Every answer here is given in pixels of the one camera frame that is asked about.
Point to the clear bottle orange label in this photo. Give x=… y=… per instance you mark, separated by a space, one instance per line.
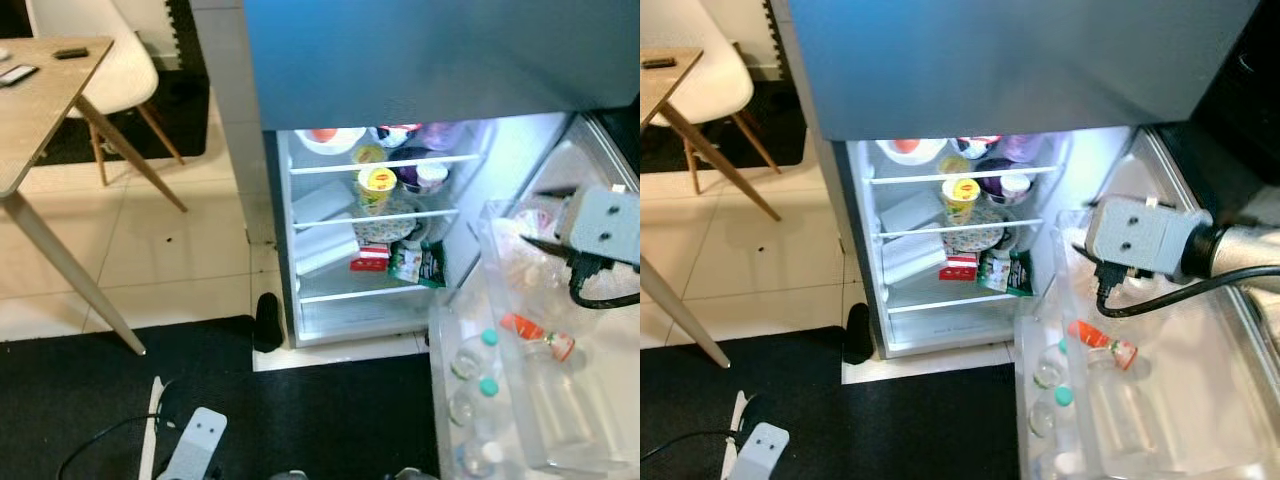
x=1100 y=345
x=540 y=338

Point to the yellow Lipton cup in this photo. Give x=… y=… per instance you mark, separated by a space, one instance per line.
x=377 y=190
x=961 y=200

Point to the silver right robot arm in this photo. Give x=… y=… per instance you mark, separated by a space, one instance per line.
x=1250 y=255

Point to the white red KFC cup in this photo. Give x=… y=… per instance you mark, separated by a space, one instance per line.
x=540 y=218

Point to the white wrapped pack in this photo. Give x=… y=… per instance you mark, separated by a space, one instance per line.
x=325 y=255
x=322 y=203
x=912 y=213
x=912 y=263

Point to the small white cup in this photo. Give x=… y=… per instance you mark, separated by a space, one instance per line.
x=432 y=178
x=1014 y=190

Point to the dark purple bowl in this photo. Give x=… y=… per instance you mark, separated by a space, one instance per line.
x=990 y=175
x=410 y=165

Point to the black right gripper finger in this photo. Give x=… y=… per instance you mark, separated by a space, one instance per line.
x=550 y=250
x=560 y=191
x=1083 y=254

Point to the black foam floor mat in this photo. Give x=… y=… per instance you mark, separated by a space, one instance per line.
x=790 y=125
x=190 y=120

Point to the clear bottle blue label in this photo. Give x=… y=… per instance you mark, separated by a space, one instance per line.
x=1065 y=465
x=480 y=458

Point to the white chair wooden legs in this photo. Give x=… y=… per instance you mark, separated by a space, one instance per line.
x=100 y=60
x=715 y=70

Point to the patterned round plate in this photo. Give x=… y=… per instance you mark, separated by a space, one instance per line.
x=400 y=228
x=990 y=235

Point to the white bowl orange food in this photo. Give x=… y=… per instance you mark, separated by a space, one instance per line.
x=330 y=142
x=910 y=152

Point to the black smartphone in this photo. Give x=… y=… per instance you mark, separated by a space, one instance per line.
x=15 y=75

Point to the wooden table slanted legs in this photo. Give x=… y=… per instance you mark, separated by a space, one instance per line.
x=660 y=90
x=40 y=100

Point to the small black floor object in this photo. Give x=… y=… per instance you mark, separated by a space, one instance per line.
x=857 y=333
x=268 y=322

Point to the pale purple container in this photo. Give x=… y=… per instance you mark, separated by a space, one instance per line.
x=440 y=136
x=1022 y=148

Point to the red white tub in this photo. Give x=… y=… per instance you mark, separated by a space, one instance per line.
x=977 y=148
x=395 y=135

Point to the small red box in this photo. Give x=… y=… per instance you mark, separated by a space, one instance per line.
x=370 y=260
x=958 y=269

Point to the green black snack packet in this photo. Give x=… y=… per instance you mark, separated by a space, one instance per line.
x=1005 y=273
x=418 y=265

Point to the small flat black device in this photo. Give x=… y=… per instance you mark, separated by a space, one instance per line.
x=659 y=63
x=70 y=52

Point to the grey two-door fridge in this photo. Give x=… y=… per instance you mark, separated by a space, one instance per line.
x=420 y=60
x=1000 y=70

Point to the yellow lidded tub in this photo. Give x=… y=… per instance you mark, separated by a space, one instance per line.
x=368 y=154
x=953 y=165

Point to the large black floor mat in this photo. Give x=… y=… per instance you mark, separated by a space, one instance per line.
x=300 y=420
x=900 y=420

